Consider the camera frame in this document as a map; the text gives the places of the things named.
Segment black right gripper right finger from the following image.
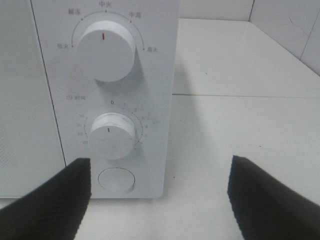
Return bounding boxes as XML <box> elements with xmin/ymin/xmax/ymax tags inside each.
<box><xmin>227</xmin><ymin>155</ymin><xmax>320</xmax><ymax>240</ymax></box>

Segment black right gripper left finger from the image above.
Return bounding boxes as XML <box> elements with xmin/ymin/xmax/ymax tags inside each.
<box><xmin>0</xmin><ymin>158</ymin><xmax>92</xmax><ymax>240</ymax></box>

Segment white microwave door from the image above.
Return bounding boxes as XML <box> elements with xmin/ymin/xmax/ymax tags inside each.
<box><xmin>0</xmin><ymin>0</ymin><xmax>65</xmax><ymax>198</ymax></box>

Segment round white door button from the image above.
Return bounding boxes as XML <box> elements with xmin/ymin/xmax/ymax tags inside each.
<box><xmin>98</xmin><ymin>167</ymin><xmax>136</xmax><ymax>193</ymax></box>

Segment white dial knob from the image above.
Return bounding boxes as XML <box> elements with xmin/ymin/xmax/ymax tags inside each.
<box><xmin>75</xmin><ymin>20</ymin><xmax>136</xmax><ymax>83</ymax></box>
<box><xmin>88</xmin><ymin>112</ymin><xmax>136</xmax><ymax>160</ymax></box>

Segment white microwave oven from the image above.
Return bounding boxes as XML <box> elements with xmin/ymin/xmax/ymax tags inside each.
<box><xmin>0</xmin><ymin>0</ymin><xmax>181</xmax><ymax>200</ymax></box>

